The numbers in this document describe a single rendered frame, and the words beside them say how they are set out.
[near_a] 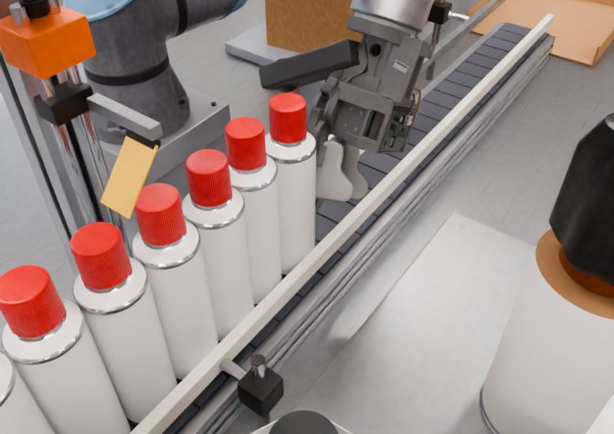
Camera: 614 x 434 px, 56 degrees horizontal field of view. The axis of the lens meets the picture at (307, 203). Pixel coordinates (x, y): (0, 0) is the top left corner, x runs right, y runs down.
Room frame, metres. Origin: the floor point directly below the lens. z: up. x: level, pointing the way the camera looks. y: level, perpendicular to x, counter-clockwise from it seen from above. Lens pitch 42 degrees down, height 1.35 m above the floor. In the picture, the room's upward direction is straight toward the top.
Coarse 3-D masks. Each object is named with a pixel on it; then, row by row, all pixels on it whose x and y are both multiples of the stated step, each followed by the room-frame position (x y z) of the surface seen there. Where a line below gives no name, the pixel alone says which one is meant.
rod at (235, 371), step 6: (222, 360) 0.29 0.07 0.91; (228, 360) 0.29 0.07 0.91; (222, 366) 0.28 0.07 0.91; (228, 366) 0.28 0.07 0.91; (234, 366) 0.28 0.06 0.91; (228, 372) 0.28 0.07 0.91; (234, 372) 0.28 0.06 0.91; (240, 372) 0.28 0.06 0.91; (246, 372) 0.28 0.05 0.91; (234, 378) 0.27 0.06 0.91; (240, 378) 0.27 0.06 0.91
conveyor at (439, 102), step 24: (504, 24) 1.04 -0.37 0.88; (480, 48) 0.94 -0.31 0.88; (504, 48) 0.94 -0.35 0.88; (456, 72) 0.86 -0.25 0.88; (480, 72) 0.86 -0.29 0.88; (432, 96) 0.78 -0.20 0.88; (456, 96) 0.78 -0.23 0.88; (432, 120) 0.72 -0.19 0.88; (408, 144) 0.65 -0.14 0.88; (360, 168) 0.60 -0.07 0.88; (384, 168) 0.60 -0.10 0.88; (336, 216) 0.51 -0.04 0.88; (312, 288) 0.41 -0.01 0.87; (288, 312) 0.37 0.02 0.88; (264, 336) 0.34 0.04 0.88; (240, 360) 0.31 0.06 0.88; (216, 384) 0.28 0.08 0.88; (192, 408) 0.26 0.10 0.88; (168, 432) 0.24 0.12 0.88
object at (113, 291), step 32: (96, 224) 0.28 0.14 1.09; (96, 256) 0.25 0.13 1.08; (96, 288) 0.25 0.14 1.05; (128, 288) 0.26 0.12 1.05; (96, 320) 0.24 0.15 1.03; (128, 320) 0.25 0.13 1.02; (128, 352) 0.24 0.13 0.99; (160, 352) 0.26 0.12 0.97; (128, 384) 0.24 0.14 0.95; (160, 384) 0.25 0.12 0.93; (128, 416) 0.25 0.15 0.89
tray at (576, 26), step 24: (528, 0) 1.27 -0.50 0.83; (552, 0) 1.27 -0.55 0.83; (576, 0) 1.27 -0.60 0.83; (600, 0) 1.25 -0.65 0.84; (480, 24) 1.14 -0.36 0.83; (528, 24) 1.14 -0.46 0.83; (552, 24) 1.14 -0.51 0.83; (576, 24) 1.14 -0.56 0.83; (600, 24) 1.14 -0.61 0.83; (552, 48) 1.03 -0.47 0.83; (576, 48) 1.03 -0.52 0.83; (600, 48) 0.98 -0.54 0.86
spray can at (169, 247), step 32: (160, 192) 0.31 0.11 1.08; (160, 224) 0.29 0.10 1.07; (192, 224) 0.33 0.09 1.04; (160, 256) 0.29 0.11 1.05; (192, 256) 0.30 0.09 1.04; (160, 288) 0.28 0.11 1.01; (192, 288) 0.29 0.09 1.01; (160, 320) 0.29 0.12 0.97; (192, 320) 0.29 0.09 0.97; (192, 352) 0.29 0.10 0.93
